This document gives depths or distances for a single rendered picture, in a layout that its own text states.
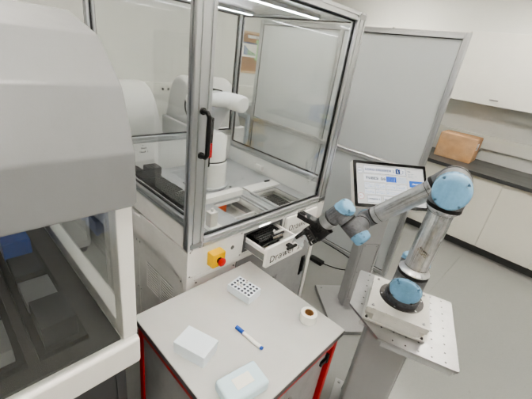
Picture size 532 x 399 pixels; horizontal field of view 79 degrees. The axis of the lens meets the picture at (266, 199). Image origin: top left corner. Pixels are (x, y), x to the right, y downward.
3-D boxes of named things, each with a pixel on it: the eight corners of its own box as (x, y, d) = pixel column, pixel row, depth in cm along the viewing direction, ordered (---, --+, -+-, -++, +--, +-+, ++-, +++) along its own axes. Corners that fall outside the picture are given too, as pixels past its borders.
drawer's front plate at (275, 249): (302, 248, 173) (305, 231, 168) (264, 268, 153) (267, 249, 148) (299, 247, 174) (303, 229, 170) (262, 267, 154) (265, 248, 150)
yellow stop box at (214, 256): (226, 264, 149) (226, 251, 146) (213, 270, 144) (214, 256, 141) (218, 259, 152) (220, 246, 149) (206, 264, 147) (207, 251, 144)
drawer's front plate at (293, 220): (314, 222, 203) (317, 207, 199) (284, 235, 183) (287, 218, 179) (312, 221, 204) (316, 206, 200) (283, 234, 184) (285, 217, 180)
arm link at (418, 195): (462, 154, 121) (353, 208, 150) (461, 160, 112) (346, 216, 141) (479, 180, 120) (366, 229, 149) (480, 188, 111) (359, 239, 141)
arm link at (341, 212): (352, 218, 127) (339, 200, 128) (334, 230, 134) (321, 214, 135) (360, 210, 132) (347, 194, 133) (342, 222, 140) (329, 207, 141)
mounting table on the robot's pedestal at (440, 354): (442, 320, 163) (451, 302, 158) (448, 393, 126) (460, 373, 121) (355, 286, 178) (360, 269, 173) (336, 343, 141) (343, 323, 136)
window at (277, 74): (316, 195, 199) (355, 20, 159) (202, 235, 140) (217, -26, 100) (315, 195, 199) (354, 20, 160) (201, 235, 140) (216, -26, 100)
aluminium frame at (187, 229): (324, 200, 205) (368, 14, 162) (188, 252, 135) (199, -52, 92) (229, 156, 262) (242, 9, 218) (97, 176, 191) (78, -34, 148)
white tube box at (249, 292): (260, 294, 144) (260, 288, 143) (248, 305, 138) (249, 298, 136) (239, 282, 151) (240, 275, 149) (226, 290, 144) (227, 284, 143)
